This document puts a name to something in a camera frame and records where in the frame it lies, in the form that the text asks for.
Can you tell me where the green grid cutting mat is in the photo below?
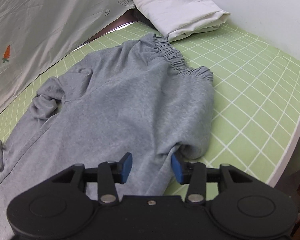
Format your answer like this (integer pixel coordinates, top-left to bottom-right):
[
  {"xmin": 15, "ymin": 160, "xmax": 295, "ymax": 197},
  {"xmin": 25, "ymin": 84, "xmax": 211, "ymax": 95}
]
[{"xmin": 0, "ymin": 21, "xmax": 300, "ymax": 201}]

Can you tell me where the white folded cloth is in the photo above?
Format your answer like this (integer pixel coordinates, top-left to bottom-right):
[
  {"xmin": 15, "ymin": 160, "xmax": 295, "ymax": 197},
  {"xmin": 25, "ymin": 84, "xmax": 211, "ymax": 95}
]
[{"xmin": 133, "ymin": 0, "xmax": 230, "ymax": 42}]

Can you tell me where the grey carrot print bedsheet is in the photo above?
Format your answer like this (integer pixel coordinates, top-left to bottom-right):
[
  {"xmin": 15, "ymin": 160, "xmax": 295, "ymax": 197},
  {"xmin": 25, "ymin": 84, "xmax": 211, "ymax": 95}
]
[{"xmin": 0, "ymin": 0, "xmax": 134, "ymax": 113}]

